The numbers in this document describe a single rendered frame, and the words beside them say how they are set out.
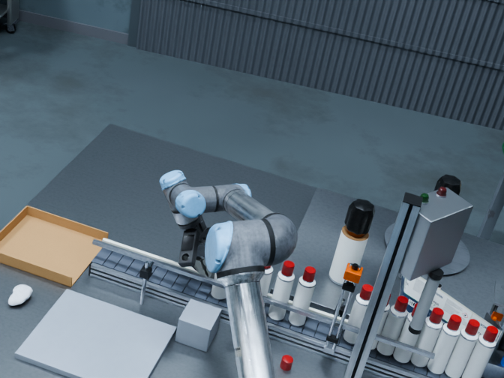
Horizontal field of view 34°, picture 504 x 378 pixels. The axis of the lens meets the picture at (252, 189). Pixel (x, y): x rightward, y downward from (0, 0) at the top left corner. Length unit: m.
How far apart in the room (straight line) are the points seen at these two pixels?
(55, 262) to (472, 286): 1.39
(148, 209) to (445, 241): 1.20
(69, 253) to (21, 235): 0.17
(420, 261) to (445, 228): 0.10
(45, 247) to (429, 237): 1.27
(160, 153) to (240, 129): 2.02
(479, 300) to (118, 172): 1.38
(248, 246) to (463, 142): 4.01
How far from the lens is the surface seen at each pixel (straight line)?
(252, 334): 1.91
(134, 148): 3.29
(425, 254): 2.11
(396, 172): 5.21
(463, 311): 2.52
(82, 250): 2.73
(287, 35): 5.85
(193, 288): 2.57
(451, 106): 6.05
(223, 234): 1.91
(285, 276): 2.41
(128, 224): 2.87
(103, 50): 6.02
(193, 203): 2.27
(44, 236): 2.79
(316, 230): 2.93
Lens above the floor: 2.54
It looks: 33 degrees down
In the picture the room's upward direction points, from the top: 12 degrees clockwise
